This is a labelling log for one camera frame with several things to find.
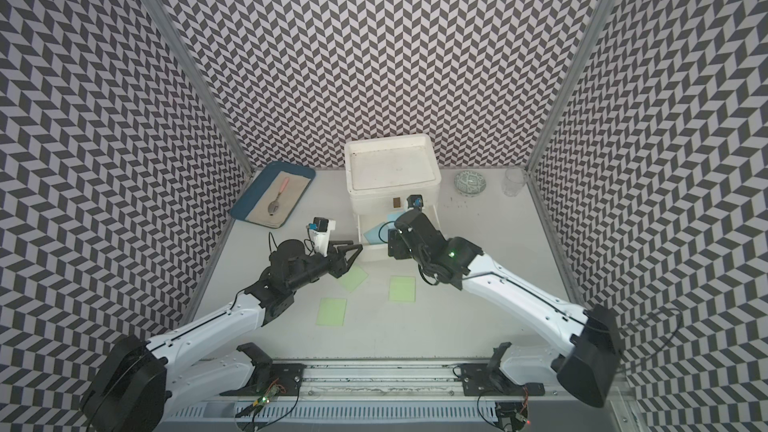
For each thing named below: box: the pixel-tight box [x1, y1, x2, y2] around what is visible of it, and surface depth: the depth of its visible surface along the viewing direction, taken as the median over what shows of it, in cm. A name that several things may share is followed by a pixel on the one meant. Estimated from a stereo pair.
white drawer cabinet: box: [344, 134, 441, 241], surface depth 88 cm
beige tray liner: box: [244, 171, 311, 229], surface depth 110 cm
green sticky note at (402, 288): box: [388, 275, 416, 302], surface depth 89 cm
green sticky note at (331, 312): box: [315, 298, 347, 326], surface depth 86 cm
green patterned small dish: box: [454, 171, 487, 196], surface depth 114 cm
